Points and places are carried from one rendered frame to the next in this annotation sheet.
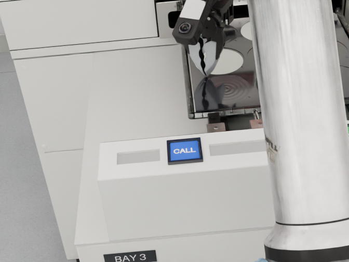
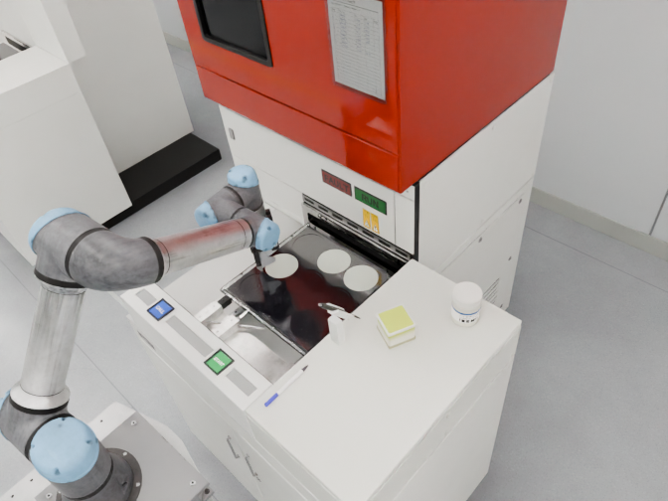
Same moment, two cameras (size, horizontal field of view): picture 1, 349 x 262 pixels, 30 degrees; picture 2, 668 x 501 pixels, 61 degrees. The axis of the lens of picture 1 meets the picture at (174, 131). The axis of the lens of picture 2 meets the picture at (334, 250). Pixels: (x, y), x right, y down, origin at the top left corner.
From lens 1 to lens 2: 130 cm
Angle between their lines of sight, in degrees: 36
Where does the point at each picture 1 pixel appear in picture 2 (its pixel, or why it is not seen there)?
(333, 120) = (38, 352)
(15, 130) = not seen: hidden behind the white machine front
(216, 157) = (165, 324)
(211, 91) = (250, 281)
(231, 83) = (263, 284)
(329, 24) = (53, 311)
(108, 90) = not seen: hidden behind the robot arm
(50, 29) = not seen: hidden behind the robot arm
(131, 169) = (134, 301)
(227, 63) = (282, 269)
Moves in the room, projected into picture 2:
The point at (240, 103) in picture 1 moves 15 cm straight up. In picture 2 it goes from (248, 300) to (236, 264)
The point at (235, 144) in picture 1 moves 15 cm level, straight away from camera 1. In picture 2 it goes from (182, 323) to (229, 293)
